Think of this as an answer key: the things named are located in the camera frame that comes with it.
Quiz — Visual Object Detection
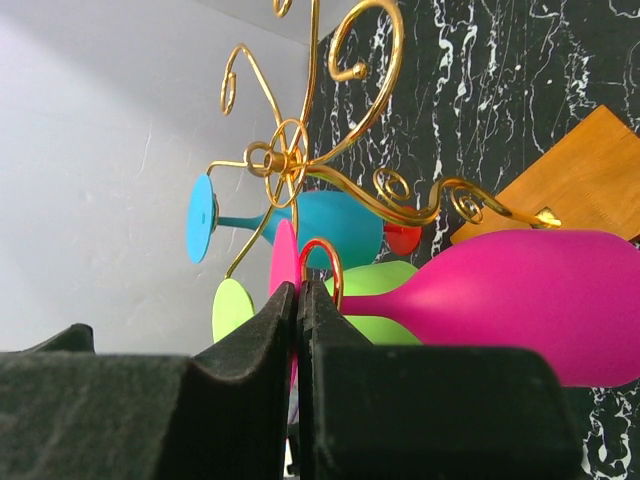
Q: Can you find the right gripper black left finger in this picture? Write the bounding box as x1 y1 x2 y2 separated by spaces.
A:
1 283 294 479

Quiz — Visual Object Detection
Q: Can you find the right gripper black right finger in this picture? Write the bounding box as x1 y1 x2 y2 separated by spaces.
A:
298 281 583 479

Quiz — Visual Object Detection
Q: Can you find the green plastic wine glass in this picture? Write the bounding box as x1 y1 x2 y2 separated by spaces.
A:
212 260 420 345

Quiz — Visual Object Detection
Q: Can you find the blue plastic wine glass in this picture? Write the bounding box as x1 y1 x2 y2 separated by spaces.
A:
186 174 383 269

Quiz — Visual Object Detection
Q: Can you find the magenta plastic wine glass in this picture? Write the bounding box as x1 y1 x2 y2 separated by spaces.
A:
268 218 640 391

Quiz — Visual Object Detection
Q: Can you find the red plastic wine glass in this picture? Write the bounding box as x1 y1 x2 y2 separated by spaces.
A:
383 222 423 256

